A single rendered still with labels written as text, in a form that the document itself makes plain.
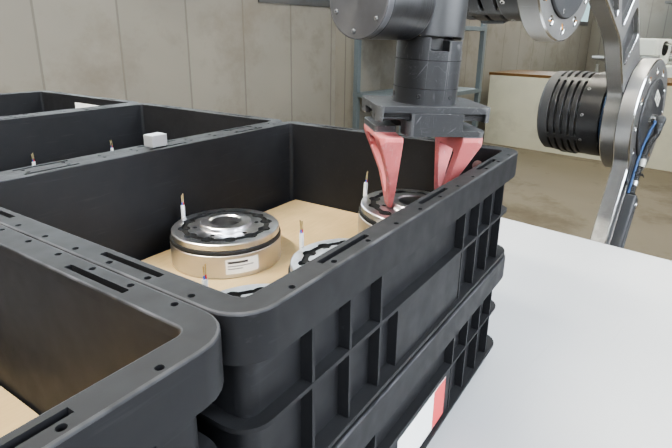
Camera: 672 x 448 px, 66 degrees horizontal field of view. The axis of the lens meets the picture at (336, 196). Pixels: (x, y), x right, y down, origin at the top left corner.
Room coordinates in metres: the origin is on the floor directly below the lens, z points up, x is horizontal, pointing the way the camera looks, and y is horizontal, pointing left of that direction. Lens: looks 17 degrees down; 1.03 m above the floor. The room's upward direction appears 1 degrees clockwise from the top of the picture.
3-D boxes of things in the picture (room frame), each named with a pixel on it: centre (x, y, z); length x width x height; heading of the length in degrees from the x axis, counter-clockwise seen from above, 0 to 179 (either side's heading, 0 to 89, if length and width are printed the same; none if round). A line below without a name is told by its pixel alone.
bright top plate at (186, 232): (0.46, 0.10, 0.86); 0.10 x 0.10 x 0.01
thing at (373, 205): (0.47, -0.07, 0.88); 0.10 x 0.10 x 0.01
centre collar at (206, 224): (0.46, 0.10, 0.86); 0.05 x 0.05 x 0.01
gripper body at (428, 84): (0.47, -0.08, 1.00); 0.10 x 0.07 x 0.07; 100
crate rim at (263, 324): (0.42, 0.05, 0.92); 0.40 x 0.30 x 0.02; 146
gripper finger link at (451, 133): (0.47, -0.09, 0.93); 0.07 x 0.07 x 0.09; 10
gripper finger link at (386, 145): (0.47, -0.07, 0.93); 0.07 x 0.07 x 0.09; 10
